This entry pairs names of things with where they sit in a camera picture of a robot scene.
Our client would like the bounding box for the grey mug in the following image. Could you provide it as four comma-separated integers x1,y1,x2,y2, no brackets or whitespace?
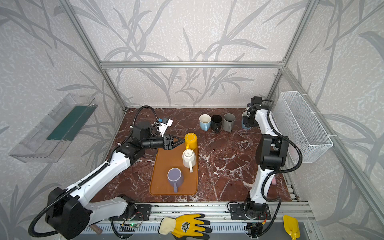
222,113,236,132

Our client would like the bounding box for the white mug with lettering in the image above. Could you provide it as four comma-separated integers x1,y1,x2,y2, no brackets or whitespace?
182,149,197,173

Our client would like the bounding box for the black mug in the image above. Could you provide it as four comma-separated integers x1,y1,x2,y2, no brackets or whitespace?
211,115,223,133

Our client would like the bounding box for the light blue mug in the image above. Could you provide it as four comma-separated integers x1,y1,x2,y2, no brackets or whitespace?
199,114,212,132

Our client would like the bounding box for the teal dotted mug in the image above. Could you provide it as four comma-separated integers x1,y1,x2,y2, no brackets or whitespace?
242,112,250,130

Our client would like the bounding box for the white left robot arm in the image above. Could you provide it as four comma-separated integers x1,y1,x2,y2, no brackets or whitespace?
28,118,185,240

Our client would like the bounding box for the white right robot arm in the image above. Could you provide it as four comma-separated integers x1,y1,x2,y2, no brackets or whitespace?
243,96,303,220

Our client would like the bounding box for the yellow mug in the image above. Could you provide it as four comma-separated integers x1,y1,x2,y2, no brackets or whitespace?
185,133,198,150

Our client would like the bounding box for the purple mug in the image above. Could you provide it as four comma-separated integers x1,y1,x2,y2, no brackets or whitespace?
167,168,184,193

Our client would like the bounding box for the orange plastic tray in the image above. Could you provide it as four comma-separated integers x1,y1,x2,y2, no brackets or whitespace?
150,143,199,196

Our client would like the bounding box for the pink object in basket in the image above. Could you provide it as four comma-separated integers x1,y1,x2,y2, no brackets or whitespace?
288,145,299,162

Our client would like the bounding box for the purple spatula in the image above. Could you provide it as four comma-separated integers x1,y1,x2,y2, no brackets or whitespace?
271,177,277,186

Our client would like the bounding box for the yellow black work glove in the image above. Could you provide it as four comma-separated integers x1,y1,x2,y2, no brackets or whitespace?
159,214,212,240

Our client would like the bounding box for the yellow plastic scoop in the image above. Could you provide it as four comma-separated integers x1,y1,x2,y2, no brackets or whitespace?
283,215,301,240

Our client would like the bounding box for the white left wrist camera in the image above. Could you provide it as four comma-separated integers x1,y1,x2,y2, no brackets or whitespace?
155,118,173,137

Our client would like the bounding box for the white wire wall basket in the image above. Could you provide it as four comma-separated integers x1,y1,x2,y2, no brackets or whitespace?
272,91,333,164

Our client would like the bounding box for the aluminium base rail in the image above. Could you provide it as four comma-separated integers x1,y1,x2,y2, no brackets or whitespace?
62,201,316,235

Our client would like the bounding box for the clear plastic wall bin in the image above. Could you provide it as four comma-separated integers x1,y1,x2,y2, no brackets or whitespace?
9,94,98,163

